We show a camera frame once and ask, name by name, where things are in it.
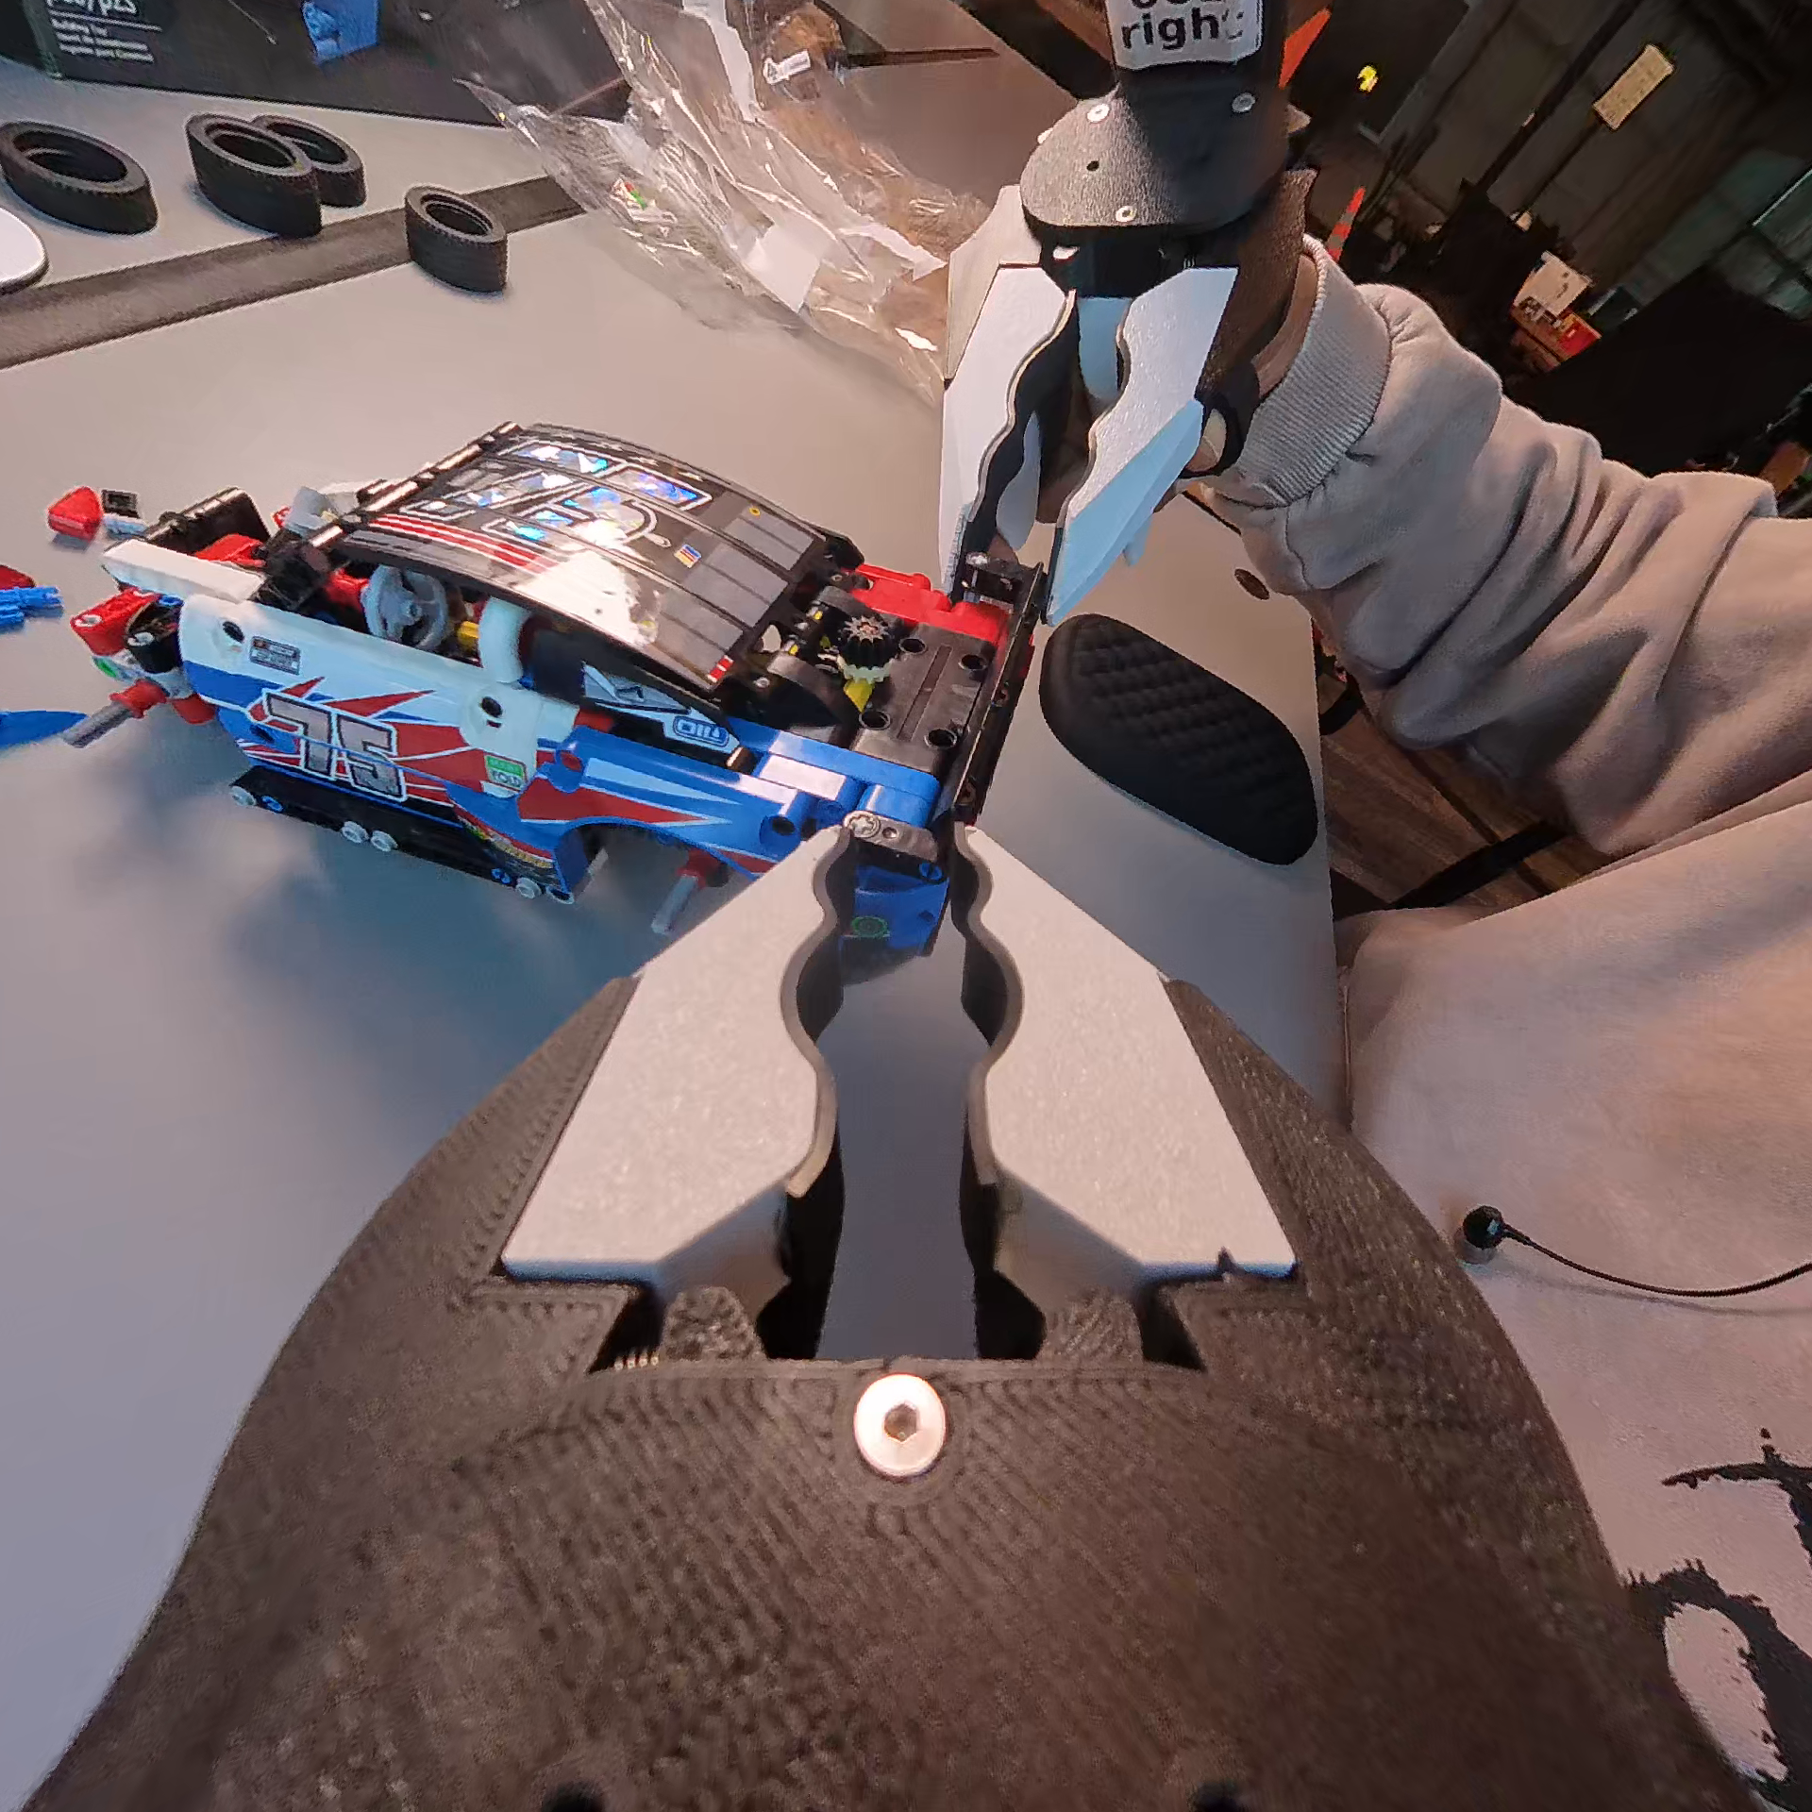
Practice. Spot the small blue lego pin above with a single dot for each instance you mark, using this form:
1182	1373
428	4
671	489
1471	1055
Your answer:
29	602

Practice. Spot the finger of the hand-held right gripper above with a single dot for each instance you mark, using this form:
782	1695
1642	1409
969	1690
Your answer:
1154	425
991	367

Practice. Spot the person's hoodie torso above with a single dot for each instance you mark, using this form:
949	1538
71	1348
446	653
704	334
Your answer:
1626	1061

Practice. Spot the black lego beam assembly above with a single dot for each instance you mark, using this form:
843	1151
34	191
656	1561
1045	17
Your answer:
891	830

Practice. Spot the black wrist rest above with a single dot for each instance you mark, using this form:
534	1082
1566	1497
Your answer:
1173	737

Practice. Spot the lego race car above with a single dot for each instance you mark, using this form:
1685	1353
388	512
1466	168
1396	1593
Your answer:
565	537

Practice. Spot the flat blue lego piece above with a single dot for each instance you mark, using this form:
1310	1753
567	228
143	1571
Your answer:
34	728

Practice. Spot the black rubber lego tire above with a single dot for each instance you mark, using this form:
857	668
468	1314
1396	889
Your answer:
234	191
455	262
339	162
79	205

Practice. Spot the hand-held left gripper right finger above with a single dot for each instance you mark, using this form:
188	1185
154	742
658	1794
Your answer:
1132	1117

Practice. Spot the person's right hand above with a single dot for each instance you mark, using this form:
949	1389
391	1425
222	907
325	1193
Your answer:
1213	443

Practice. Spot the black lego box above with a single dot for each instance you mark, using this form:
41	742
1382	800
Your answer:
212	57

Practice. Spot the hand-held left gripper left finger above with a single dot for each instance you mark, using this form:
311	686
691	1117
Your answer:
664	1117

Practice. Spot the clear plastic bag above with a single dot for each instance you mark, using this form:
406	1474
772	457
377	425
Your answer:
737	200

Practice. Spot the red wedge lego piece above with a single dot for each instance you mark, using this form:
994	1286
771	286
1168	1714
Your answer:
74	512

